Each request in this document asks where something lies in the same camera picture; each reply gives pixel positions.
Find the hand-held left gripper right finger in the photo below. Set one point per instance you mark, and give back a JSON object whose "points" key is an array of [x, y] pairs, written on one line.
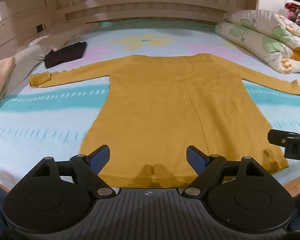
{"points": [[195, 159]]}

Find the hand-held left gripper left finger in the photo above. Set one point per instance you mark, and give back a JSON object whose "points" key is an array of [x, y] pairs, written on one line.
{"points": [[100, 158]]}

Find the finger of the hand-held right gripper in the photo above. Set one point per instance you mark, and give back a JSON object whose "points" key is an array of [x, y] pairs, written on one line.
{"points": [[277, 137]]}

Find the yellow knit sweater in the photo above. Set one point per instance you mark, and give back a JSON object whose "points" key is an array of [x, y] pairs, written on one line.
{"points": [[152, 105]]}

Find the pile of colourful clothes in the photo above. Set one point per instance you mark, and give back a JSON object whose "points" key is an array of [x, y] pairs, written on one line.
{"points": [[298, 12]]}

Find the flower print bed blanket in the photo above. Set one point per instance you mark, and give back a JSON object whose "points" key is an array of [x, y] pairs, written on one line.
{"points": [[52, 120]]}

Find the floral folded quilt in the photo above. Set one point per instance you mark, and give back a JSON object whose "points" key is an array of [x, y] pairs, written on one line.
{"points": [[260, 33]]}

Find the dark folded cloth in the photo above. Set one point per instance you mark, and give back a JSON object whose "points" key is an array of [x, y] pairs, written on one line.
{"points": [[65, 53]]}

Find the grey white pillow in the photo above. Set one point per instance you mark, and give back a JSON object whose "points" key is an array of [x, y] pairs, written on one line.
{"points": [[30, 53]]}

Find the beige folded cloth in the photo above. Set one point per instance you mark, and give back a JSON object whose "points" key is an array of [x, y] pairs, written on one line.
{"points": [[0, 78]]}

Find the dark socket panel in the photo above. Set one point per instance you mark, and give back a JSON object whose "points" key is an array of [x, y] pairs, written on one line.
{"points": [[40, 28]]}

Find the cream wooden headboard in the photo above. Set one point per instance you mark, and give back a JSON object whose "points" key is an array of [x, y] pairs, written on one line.
{"points": [[152, 6]]}

